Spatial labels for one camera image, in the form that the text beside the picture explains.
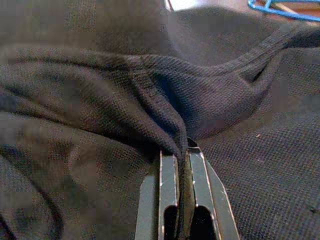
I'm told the blue plastic hanger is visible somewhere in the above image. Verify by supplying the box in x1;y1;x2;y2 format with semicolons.
247;0;320;24

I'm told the navy polo shirt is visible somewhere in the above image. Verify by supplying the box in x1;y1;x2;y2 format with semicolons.
0;0;320;240

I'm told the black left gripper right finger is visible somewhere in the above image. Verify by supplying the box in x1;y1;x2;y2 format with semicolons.
186;136;241;240

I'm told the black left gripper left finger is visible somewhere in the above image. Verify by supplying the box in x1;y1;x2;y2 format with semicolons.
134;149;181;240

